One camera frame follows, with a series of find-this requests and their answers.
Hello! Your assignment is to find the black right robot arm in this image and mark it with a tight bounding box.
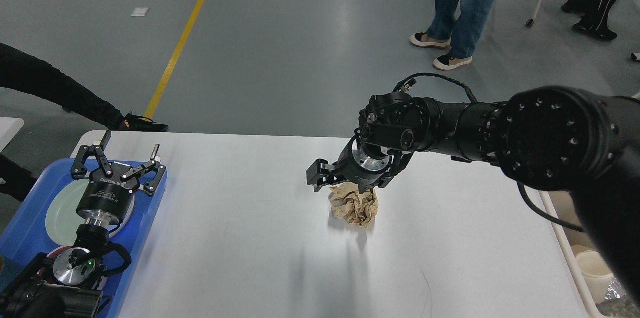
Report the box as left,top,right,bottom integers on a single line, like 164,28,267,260
306,74,640,302

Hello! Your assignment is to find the seated person in black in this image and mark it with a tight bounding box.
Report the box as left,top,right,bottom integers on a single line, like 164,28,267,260
0,43,170,203

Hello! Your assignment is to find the pink plate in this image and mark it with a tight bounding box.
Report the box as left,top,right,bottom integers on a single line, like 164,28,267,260
108,197,136,238

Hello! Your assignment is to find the white paper on floor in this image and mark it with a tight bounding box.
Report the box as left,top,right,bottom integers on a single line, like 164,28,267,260
130,7,150,17

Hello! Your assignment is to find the brown paper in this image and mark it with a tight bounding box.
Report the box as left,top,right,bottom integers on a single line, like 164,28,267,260
329,182,379,229

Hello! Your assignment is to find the brown paper bag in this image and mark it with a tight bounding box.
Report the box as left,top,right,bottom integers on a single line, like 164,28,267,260
570,244,596,257

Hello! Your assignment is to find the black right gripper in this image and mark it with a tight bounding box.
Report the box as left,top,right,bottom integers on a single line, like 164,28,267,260
306,137,393,193

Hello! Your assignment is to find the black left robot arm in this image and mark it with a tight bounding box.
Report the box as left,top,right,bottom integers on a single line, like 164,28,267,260
1,131,167,318

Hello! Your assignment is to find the white paper cup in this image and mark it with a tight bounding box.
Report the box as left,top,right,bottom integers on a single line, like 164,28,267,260
576,250,614,304

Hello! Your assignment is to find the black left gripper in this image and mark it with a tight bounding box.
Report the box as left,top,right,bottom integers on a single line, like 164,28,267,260
70,130,168,226

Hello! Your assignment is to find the blue plastic tray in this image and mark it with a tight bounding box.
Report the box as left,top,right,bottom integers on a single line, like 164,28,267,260
0,157,169,318

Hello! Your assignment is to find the person in blue jeans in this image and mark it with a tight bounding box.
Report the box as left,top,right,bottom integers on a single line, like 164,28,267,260
410,0,495,71

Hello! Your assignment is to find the green plate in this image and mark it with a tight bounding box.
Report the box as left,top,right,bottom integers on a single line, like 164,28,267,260
45,178,136,248

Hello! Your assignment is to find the beige plastic bin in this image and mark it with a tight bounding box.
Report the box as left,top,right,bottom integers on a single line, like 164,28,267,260
537,188,631,318

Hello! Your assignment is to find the pink mug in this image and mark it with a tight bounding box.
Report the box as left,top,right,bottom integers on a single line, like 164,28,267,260
46,245,73,259

